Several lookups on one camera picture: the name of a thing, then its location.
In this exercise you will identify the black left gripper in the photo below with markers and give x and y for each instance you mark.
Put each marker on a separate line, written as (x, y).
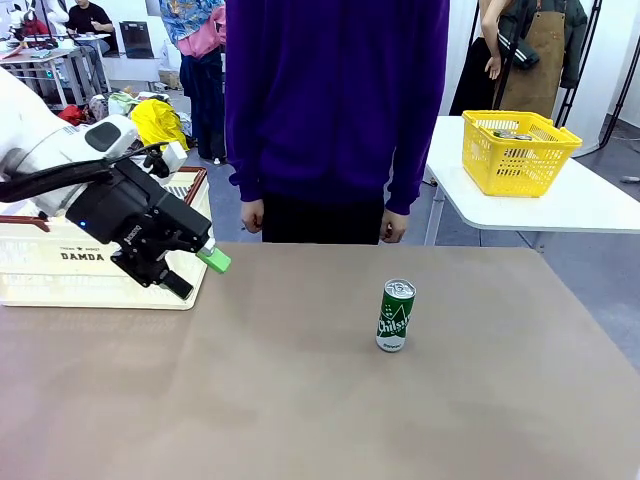
(135, 205)

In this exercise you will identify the green Chilsung cider can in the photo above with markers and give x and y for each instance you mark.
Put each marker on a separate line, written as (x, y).
(395, 320)

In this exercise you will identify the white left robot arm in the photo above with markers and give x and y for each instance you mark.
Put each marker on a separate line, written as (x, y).
(45, 145)

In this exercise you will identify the person's left forearm purple sleeve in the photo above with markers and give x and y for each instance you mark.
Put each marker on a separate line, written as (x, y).
(407, 180)

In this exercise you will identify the person's right forearm purple sleeve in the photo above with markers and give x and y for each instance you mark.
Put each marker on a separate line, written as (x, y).
(245, 170)

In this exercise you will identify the yellow plastic shopping basket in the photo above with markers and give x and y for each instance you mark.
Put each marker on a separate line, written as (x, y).
(520, 170)

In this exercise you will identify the person's right hand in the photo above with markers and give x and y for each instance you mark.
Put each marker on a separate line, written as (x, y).
(252, 217)

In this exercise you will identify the person's left hand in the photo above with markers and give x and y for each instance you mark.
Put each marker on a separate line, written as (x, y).
(394, 227)

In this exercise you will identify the yellow cloth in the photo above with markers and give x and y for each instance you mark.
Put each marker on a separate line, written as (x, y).
(157, 125)

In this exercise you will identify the dark blue trousers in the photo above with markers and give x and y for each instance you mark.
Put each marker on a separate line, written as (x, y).
(202, 100)

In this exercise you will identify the white and green cloth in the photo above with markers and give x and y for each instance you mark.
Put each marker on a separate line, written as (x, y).
(120, 102)

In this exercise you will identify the red cloth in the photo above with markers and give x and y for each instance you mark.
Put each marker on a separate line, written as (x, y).
(75, 114)

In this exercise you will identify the cardboard box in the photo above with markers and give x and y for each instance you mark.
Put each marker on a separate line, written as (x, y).
(170, 79)

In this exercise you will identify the pink garment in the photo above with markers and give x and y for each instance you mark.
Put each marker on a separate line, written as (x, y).
(200, 42)

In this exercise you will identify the person in purple sweater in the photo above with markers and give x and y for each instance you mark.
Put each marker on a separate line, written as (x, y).
(335, 100)

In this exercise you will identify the grey metal desk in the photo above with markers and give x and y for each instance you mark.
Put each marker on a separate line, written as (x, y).
(50, 70)

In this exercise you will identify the blue patterned shirt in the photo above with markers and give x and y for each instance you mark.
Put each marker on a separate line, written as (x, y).
(190, 15)

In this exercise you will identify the seated person in black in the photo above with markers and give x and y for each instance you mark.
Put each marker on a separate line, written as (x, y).
(90, 20)

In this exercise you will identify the white and red figure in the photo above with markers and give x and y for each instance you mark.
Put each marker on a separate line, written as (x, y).
(27, 17)

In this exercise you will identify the silver-topped drink can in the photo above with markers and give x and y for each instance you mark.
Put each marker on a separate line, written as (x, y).
(522, 137)
(501, 133)

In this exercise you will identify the black hanging garment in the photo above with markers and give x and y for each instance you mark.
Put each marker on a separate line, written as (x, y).
(472, 75)

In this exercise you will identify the white side table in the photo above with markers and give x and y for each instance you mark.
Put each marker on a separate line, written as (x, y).
(575, 200)

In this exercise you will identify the mannequin with brown apron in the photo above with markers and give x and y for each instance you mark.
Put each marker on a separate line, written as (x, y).
(545, 50)

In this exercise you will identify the black metal stand pole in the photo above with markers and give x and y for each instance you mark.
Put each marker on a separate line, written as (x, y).
(620, 80)
(582, 55)

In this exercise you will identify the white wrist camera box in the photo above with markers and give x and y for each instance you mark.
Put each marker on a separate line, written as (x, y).
(175, 155)

